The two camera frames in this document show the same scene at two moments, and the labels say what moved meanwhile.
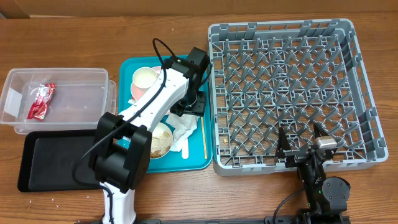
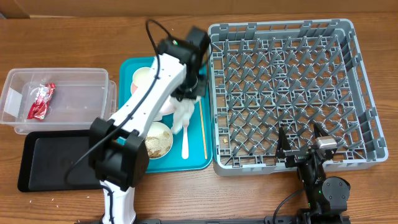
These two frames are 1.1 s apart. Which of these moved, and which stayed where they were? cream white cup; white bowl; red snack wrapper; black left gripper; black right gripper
Moved: black left gripper
Stayed: red snack wrapper; white bowl; cream white cup; black right gripper
